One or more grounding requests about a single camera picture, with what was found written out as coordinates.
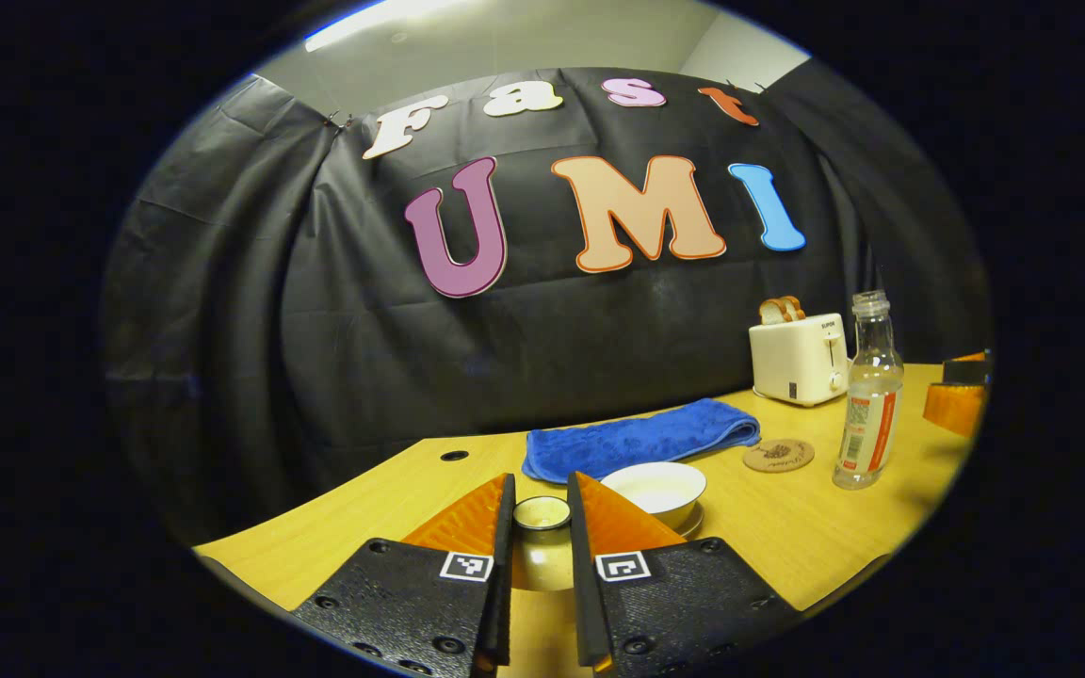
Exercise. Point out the white toaster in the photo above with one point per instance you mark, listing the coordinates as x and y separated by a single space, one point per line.
797 363

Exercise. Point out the cream teacup lid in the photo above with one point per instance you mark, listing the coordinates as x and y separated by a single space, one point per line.
542 513

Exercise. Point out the black backdrop cloth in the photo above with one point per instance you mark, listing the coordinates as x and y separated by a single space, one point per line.
316 311

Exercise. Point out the clear water bottle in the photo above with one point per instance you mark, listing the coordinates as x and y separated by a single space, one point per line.
867 424

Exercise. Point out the blue towel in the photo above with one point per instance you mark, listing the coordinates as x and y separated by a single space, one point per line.
637 438

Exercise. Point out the cream saucer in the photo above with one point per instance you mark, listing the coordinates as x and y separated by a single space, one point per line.
691 523

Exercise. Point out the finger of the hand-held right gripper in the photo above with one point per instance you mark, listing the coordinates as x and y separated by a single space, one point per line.
957 410
966 371

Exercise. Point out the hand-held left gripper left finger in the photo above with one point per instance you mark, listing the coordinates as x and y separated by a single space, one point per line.
503 584

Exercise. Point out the toast slice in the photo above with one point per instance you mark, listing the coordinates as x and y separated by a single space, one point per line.
795 308
771 312

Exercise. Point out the round cork coaster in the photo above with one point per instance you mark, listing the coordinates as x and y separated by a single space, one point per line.
778 456

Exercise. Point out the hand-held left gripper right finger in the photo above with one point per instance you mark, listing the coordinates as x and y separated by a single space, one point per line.
585 603

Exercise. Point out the cream teacup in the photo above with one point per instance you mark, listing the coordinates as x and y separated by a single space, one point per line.
655 492

